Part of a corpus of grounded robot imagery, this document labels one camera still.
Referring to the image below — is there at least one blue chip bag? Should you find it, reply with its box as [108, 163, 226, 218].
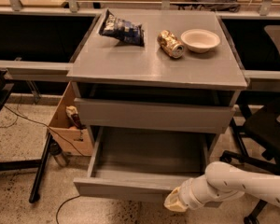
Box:
[99, 10, 145, 47]

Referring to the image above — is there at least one white paper bowl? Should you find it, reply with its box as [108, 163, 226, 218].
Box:
[181, 29, 220, 53]

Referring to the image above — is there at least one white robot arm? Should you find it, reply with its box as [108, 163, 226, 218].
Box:
[164, 161, 280, 212]

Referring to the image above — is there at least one grey top drawer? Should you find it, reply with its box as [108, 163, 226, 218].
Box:
[74, 98, 234, 133]

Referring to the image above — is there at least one grey drawer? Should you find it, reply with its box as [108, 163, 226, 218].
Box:
[74, 127, 209, 203]
[74, 98, 234, 133]

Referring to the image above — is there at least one gold soda can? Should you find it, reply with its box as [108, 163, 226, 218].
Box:
[157, 30, 184, 59]

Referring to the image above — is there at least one black office chair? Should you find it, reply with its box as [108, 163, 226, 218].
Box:
[218, 24, 280, 224]

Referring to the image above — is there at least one cardboard box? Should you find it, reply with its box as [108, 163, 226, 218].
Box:
[49, 83, 92, 156]

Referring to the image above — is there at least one black table leg frame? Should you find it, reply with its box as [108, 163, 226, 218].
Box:
[0, 70, 52, 203]

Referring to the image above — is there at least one grey drawer cabinet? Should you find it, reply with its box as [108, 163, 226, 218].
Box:
[68, 9, 247, 189]

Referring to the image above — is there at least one snack bag in box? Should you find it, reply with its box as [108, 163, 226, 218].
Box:
[65, 105, 85, 130]

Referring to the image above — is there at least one metal bottle on floor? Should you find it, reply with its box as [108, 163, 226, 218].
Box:
[49, 142, 69, 167]

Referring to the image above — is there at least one black floor cable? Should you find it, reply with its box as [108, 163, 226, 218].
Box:
[0, 92, 85, 224]

